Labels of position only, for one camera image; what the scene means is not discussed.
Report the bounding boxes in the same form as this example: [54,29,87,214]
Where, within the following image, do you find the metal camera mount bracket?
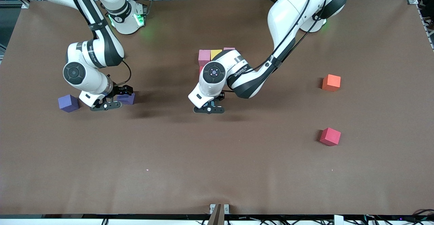
[208,204,230,225]

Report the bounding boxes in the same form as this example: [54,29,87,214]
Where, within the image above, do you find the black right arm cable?
[66,0,132,85]

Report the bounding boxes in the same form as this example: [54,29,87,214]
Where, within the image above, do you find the orange foam block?
[322,74,341,92]

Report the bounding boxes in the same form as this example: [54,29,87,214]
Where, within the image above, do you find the purple foam block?
[117,93,136,105]
[58,94,79,113]

